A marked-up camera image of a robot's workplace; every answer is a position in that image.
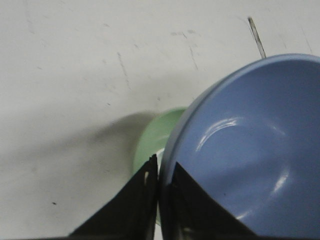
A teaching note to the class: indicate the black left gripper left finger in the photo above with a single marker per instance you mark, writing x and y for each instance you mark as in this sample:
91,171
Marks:
132,212

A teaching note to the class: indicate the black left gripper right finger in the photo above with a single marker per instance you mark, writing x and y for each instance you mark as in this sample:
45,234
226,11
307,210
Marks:
192,213

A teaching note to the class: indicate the green bowl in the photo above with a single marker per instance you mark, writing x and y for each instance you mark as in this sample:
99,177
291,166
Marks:
154,137

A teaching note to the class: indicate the blue bowl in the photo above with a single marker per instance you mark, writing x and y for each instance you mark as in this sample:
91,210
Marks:
252,142

